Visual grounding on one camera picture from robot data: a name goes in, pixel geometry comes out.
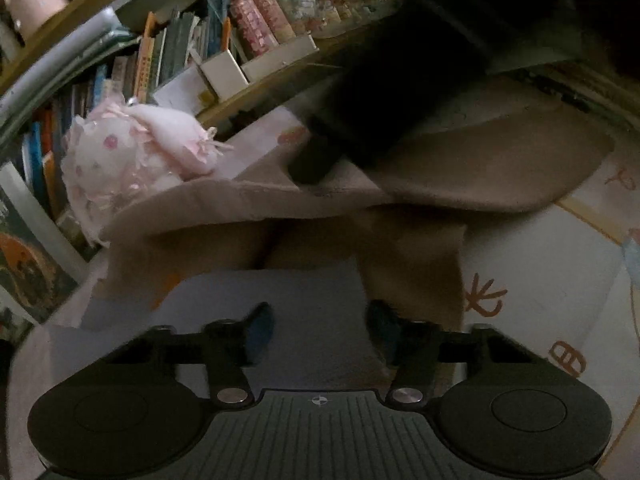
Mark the white wooden bookshelf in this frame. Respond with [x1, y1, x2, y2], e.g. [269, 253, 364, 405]
[0, 0, 417, 131]

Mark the row of upright books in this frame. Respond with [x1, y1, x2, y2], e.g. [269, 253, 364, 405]
[12, 0, 231, 218]

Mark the brown and lilac sweater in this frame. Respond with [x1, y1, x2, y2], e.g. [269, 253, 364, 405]
[6, 80, 614, 479]

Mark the pink white plush bunny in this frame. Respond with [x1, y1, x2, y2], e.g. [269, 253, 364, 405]
[60, 92, 232, 246]

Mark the Harry Potter book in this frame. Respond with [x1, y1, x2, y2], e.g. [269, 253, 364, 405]
[1, 162, 88, 325]

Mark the white pen holder box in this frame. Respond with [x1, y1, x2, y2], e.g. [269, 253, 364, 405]
[201, 50, 248, 102]

